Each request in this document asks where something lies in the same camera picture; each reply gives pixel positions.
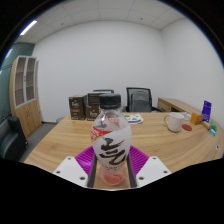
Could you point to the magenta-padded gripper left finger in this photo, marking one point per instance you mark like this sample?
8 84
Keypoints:
71 168

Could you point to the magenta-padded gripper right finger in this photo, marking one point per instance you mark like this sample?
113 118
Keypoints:
151 168

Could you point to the clear bottle with white label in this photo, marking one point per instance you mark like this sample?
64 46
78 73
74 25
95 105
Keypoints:
111 140

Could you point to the white speckled mug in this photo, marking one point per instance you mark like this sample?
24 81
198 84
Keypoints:
175 122

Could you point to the white green purple leaflet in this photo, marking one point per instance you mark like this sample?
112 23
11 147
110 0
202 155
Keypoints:
133 118

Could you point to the flat round red coaster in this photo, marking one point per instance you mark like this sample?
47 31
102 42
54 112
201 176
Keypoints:
187 127

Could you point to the black mesh office chair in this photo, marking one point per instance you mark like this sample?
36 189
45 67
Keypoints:
155 108

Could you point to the dark brown printed carton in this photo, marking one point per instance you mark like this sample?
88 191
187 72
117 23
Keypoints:
77 107

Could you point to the black armchair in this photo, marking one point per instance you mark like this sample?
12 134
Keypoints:
11 138

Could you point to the grey backpack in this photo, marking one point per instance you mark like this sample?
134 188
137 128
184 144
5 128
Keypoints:
140 101

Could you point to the wooden side desk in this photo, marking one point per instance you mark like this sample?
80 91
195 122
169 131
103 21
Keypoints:
173 104

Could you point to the wooden shelf cabinet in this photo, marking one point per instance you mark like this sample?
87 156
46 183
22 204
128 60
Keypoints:
28 113

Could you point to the small blue white box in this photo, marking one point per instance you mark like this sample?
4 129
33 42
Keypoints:
212 132

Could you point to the green packet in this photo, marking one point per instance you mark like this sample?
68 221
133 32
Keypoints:
213 126

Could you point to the purple pouch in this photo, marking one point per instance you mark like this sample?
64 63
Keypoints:
207 110

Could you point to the long ceiling light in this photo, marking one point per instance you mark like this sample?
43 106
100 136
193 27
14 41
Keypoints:
28 27

